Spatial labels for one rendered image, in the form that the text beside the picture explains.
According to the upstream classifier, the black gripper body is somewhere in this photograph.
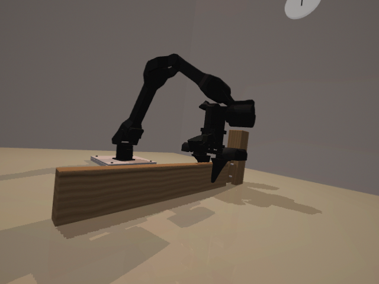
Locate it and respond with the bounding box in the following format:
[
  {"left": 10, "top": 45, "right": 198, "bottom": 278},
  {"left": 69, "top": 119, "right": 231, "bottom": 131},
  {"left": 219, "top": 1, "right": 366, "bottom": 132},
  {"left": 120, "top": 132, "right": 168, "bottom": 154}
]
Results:
[{"left": 181, "top": 124, "right": 248, "bottom": 161}]

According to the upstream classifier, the brown wooden post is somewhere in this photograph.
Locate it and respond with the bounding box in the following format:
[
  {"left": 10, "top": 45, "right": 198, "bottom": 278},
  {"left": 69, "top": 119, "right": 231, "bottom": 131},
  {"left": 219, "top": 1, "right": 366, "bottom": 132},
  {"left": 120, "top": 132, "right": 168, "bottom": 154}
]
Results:
[{"left": 227, "top": 130, "right": 249, "bottom": 185}]

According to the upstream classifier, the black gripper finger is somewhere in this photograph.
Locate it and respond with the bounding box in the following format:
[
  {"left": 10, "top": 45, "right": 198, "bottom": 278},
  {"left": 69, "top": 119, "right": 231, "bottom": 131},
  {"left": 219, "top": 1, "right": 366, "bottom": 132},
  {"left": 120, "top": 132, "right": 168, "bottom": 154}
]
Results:
[
  {"left": 211, "top": 158, "right": 231, "bottom": 183},
  {"left": 191, "top": 154, "right": 211, "bottom": 163}
]

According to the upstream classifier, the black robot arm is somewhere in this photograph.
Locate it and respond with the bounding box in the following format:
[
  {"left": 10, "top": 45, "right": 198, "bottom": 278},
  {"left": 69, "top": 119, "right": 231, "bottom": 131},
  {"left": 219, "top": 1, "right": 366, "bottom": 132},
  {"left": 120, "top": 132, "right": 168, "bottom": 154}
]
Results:
[{"left": 112, "top": 54, "right": 256, "bottom": 162}]

